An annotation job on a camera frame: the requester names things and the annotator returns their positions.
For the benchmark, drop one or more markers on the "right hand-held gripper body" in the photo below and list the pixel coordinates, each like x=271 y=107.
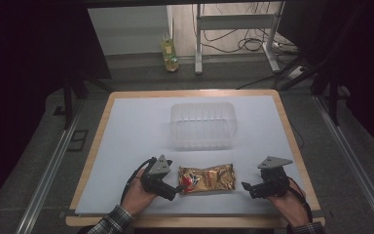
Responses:
x=272 y=182

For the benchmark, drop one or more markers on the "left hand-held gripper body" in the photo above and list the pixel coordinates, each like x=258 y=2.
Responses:
x=157 y=177

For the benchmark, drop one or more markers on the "gold snack packet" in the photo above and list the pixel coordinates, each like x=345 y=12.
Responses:
x=207 y=179

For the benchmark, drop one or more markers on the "clear plastic container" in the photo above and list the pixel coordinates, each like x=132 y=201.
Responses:
x=204 y=126

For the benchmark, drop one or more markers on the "person's left hand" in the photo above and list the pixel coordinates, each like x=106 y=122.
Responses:
x=137 y=196

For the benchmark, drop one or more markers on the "person's right hand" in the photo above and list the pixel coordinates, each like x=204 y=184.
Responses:
x=289 y=206

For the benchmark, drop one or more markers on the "wooden table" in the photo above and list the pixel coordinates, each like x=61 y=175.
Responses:
x=188 y=222

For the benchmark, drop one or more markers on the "white table mat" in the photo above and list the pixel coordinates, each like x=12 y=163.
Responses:
x=136 y=136

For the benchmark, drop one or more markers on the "black metal stand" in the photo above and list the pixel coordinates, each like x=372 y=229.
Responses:
x=329 y=87
x=68 y=97

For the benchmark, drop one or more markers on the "yellow green bottle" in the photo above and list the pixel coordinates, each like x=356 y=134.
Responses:
x=169 y=53

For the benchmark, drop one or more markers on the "aluminium floor rail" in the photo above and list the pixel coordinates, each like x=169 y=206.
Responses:
x=45 y=180
x=354 y=162

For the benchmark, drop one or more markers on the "white metal desk frame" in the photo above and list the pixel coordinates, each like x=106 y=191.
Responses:
x=233 y=22

